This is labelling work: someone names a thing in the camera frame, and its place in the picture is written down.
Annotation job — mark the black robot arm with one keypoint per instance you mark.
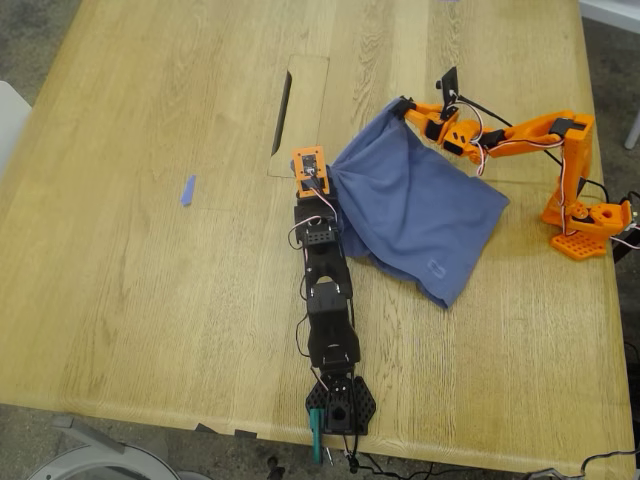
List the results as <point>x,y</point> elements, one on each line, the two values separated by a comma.
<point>330,320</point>

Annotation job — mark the white furniture panel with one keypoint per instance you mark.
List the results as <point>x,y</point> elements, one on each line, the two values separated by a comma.
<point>615,10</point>

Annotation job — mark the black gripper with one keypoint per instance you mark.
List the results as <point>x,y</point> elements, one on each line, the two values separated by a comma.
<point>331,189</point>

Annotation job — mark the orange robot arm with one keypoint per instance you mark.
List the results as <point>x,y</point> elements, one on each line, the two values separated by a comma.
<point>530,131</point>

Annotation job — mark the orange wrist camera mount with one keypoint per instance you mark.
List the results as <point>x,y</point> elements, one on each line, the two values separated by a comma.
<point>310,167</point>

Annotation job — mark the grey round swivel chair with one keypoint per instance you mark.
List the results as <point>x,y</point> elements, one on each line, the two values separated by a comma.
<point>90,435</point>

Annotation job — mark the black table clamp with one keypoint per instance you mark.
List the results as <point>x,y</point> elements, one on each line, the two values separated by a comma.
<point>622,250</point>

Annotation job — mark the blue printed T-shirt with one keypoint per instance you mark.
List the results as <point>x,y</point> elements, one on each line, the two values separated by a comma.
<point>415,200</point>

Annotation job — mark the teal table clamp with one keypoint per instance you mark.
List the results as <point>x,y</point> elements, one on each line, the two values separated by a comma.
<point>316,440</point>

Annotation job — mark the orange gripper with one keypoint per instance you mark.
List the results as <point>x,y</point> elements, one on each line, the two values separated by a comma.
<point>423,119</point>

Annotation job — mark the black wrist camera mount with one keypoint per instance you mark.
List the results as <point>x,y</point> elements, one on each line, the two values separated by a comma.
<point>450,82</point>

